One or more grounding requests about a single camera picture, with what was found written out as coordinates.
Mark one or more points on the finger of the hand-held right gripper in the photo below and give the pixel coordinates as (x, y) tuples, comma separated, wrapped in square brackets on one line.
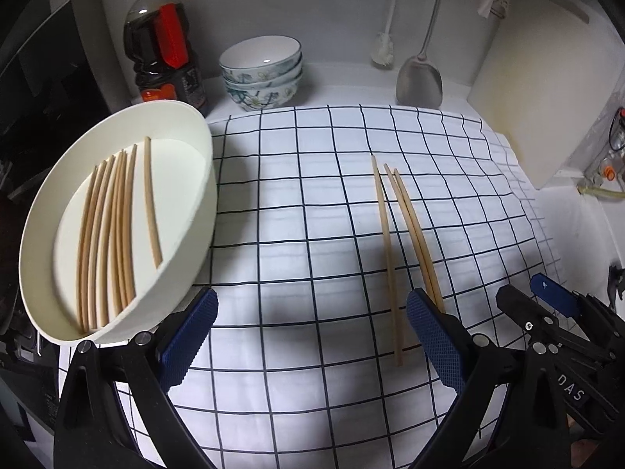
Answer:
[(525, 315), (556, 295)]

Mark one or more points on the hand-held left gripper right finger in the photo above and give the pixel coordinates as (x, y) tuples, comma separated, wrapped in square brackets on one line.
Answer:
[(434, 342)]

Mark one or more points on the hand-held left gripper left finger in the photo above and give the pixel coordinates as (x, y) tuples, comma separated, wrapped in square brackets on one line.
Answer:
[(190, 337)]

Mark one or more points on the single wooden chopstick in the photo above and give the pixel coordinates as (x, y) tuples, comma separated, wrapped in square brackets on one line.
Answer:
[(387, 254), (408, 234), (418, 234)]

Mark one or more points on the pile of wooden chopsticks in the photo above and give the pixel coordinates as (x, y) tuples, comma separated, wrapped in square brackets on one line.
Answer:
[(122, 254)]

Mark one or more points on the white oval dish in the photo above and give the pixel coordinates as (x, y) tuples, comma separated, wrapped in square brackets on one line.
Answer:
[(195, 166)]

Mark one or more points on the white black checked cloth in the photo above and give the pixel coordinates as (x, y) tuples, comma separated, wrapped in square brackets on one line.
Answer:
[(317, 205)]

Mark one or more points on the white cutting board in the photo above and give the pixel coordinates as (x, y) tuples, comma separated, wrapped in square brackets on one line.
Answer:
[(537, 83)]

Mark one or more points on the white floral ceramic bowl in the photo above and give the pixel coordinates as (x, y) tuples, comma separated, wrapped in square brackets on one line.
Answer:
[(263, 87), (259, 53), (263, 101)]

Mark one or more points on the metal spatula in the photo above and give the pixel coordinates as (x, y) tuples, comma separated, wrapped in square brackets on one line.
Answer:
[(420, 83)]

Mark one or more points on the white dish brush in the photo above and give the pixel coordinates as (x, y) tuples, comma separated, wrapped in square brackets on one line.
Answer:
[(383, 51)]

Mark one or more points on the dark kitchen appliance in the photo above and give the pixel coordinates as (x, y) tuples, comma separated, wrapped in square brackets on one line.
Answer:
[(29, 83)]

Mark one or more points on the dark sauce bottle red label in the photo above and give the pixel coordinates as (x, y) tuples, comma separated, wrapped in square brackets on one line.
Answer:
[(166, 34)]

